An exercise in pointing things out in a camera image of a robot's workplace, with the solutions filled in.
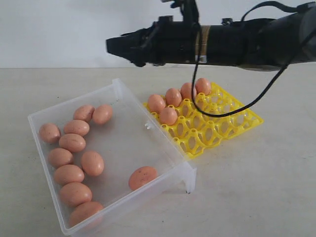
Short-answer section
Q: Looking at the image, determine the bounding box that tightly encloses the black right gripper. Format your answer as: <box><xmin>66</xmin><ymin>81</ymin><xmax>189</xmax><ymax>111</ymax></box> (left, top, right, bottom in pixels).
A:
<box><xmin>106</xmin><ymin>0</ymin><xmax>208</xmax><ymax>67</ymax></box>

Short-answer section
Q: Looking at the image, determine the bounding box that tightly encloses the brown egg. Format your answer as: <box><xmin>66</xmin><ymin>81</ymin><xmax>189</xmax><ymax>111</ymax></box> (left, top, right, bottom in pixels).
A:
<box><xmin>92</xmin><ymin>104</ymin><xmax>113</xmax><ymax>125</ymax></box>
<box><xmin>59</xmin><ymin>182</ymin><xmax>93</xmax><ymax>207</ymax></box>
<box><xmin>53</xmin><ymin>164</ymin><xmax>85</xmax><ymax>186</ymax></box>
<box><xmin>80</xmin><ymin>151</ymin><xmax>105</xmax><ymax>176</ymax></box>
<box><xmin>73</xmin><ymin>104</ymin><xmax>95</xmax><ymax>122</ymax></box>
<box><xmin>69</xmin><ymin>201</ymin><xmax>104</xmax><ymax>227</ymax></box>
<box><xmin>159</xmin><ymin>107</ymin><xmax>178</xmax><ymax>125</ymax></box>
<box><xmin>147</xmin><ymin>94</ymin><xmax>166</xmax><ymax>114</ymax></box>
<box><xmin>39</xmin><ymin>123</ymin><xmax>61</xmax><ymax>144</ymax></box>
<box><xmin>180</xmin><ymin>82</ymin><xmax>197</xmax><ymax>100</ymax></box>
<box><xmin>165</xmin><ymin>88</ymin><xmax>182</xmax><ymax>107</ymax></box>
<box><xmin>48</xmin><ymin>148</ymin><xmax>74</xmax><ymax>169</ymax></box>
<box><xmin>195</xmin><ymin>78</ymin><xmax>211</xmax><ymax>95</ymax></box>

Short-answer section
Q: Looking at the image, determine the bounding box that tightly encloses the brown egg third row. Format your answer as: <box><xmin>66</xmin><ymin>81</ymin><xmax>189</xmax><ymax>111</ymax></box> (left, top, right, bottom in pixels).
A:
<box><xmin>59</xmin><ymin>133</ymin><xmax>86</xmax><ymax>153</ymax></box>

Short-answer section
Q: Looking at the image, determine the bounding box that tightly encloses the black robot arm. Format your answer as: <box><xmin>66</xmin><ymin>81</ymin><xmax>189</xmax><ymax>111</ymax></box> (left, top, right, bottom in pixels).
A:
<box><xmin>106</xmin><ymin>0</ymin><xmax>316</xmax><ymax>71</ymax></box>

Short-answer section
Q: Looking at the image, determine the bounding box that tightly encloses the brown egg top back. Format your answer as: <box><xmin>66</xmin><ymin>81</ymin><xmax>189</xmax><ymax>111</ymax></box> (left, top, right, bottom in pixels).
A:
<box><xmin>73</xmin><ymin>104</ymin><xmax>95</xmax><ymax>122</ymax></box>

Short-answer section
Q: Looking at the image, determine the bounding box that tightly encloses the brown egg second row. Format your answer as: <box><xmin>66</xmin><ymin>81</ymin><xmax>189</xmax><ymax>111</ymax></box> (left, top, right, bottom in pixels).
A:
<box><xmin>63</xmin><ymin>119</ymin><xmax>90</xmax><ymax>136</ymax></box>

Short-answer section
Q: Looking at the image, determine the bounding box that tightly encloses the yellow plastic egg tray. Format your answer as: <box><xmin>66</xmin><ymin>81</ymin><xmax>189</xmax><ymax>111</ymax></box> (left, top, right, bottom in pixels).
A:
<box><xmin>143</xmin><ymin>82</ymin><xmax>264</xmax><ymax>158</ymax></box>

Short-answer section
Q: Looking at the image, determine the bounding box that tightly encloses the clear plastic box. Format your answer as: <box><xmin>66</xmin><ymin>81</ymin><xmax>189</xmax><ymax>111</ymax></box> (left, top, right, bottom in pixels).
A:
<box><xmin>28</xmin><ymin>79</ymin><xmax>197</xmax><ymax>237</ymax></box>

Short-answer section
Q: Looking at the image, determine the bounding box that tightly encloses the brown egg lone right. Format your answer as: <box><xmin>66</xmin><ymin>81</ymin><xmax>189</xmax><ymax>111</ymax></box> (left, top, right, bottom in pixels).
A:
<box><xmin>128</xmin><ymin>166</ymin><xmax>157</xmax><ymax>191</ymax></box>

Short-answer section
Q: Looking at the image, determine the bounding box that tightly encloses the black camera cable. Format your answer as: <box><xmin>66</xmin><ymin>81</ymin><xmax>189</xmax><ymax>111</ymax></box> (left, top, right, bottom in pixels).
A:
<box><xmin>191</xmin><ymin>0</ymin><xmax>316</xmax><ymax>118</ymax></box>

